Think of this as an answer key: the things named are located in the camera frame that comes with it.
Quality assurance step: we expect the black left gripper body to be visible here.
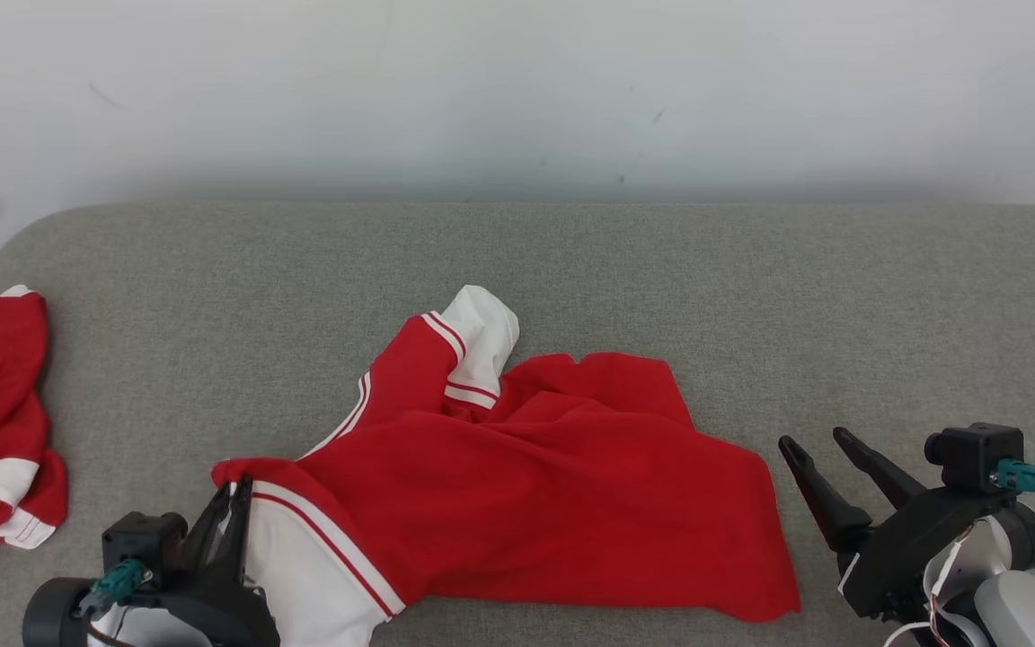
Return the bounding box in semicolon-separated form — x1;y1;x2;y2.
152;569;281;647

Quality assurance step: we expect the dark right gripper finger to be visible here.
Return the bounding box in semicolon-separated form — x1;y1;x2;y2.
832;428;928;510
778;435;874;554

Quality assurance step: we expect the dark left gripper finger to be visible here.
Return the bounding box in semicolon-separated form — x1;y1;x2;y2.
183;483;236;577
227;476;255;586

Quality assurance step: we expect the red white-sleeved number t-shirt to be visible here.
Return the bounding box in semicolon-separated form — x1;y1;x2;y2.
212;285;801;647

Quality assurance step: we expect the teal left camera connector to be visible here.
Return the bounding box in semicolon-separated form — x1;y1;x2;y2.
77;557;155;621

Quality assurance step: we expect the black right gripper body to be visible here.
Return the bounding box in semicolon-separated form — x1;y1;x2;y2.
836;485;1014;621

